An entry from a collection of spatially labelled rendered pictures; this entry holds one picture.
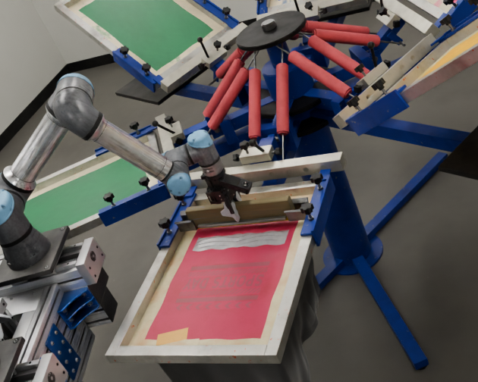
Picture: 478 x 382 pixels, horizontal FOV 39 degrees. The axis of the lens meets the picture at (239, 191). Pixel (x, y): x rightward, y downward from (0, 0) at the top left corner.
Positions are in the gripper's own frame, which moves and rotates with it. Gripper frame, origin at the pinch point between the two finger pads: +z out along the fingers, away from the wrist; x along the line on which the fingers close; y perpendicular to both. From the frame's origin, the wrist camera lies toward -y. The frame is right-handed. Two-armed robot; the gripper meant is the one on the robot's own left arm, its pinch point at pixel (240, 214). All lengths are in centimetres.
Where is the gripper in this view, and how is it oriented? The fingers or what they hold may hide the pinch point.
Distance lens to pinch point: 242.0
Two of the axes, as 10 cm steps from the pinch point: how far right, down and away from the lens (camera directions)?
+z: 3.6, 7.7, 5.3
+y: -8.9, 1.1, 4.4
